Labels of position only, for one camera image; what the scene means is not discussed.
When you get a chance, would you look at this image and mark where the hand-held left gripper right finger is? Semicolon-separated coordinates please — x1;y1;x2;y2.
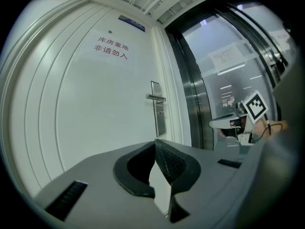
154;138;253;229

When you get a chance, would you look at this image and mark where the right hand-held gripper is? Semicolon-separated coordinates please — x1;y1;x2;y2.
209;90;269;146

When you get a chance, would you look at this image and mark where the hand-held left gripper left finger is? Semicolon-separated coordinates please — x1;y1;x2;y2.
34;141;169;229

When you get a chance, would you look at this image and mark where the person's right forearm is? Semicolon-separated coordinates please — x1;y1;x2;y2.
252;120;289;142

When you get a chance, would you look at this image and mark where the black framed glass door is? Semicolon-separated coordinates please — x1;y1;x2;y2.
164;0;296;155

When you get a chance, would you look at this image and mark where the silver door lock plate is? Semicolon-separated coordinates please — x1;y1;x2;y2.
151;81;167;137

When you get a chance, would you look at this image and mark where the paper sign with red text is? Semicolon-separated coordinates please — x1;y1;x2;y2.
90;32;134;64

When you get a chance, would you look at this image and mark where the blue door sign plate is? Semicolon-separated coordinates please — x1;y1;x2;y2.
118;15;145;32

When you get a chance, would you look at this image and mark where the person's right hand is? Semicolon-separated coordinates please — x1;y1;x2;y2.
219;127;240;138

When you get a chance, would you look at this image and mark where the white printed paper sheet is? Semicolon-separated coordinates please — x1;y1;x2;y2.
208;43;246;73

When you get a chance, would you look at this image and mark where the person's gray shirt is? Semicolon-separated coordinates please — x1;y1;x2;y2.
238;63;303;224

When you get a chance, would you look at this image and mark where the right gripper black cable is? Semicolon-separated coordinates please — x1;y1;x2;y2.
258;119;284;142

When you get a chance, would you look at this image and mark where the silver door lever handle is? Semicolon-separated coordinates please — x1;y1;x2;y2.
145;94;167;103

